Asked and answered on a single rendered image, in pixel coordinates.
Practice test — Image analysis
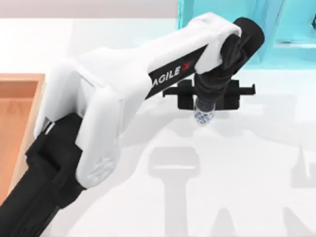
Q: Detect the blue and white patterned bottle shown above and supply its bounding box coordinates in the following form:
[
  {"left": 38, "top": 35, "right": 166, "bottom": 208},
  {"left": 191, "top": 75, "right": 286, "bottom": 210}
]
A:
[{"left": 193, "top": 97, "right": 216, "bottom": 127}]

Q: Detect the salmon-coloured shallow box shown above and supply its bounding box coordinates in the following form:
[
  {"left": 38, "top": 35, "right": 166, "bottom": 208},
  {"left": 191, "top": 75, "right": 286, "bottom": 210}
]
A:
[{"left": 0, "top": 73, "right": 47, "bottom": 198}]

